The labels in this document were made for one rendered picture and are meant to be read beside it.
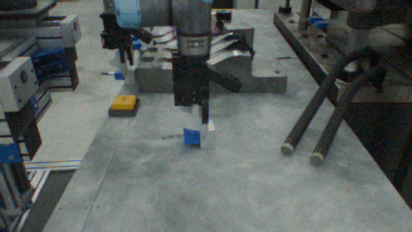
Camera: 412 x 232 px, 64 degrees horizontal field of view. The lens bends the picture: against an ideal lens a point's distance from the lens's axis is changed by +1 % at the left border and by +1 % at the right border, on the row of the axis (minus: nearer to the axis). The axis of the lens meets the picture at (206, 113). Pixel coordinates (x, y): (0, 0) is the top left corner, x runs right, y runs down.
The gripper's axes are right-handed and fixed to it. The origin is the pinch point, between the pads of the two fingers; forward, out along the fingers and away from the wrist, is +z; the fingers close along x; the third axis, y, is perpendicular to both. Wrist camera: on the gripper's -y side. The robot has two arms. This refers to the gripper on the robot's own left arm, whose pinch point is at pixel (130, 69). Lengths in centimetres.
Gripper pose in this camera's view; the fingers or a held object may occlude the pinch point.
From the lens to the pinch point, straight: 121.3
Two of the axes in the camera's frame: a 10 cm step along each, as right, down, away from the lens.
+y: -9.9, -0.5, 0.9
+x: -1.1, 4.8, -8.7
